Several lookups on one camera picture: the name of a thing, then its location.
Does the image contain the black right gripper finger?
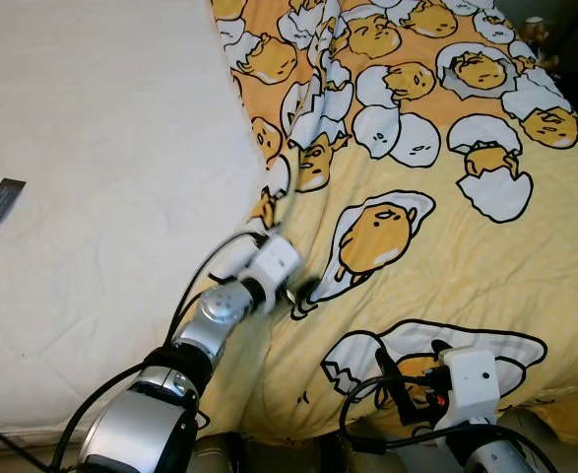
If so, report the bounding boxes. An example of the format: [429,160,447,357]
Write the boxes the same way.
[374,345,415,425]

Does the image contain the orange yellow cartoon blanket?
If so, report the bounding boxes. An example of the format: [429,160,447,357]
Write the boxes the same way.
[200,0,578,444]

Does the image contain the small toy figure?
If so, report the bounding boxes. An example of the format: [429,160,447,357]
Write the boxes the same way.
[520,15,560,75]

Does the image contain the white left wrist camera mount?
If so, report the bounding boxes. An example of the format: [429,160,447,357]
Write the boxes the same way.
[231,235,302,314]

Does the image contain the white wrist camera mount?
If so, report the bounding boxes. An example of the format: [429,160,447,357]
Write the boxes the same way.
[231,235,302,314]
[434,347,501,432]

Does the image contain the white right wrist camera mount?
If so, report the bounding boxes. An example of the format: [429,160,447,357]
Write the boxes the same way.
[434,347,501,432]

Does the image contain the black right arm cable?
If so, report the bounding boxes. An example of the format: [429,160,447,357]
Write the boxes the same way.
[338,372,555,473]

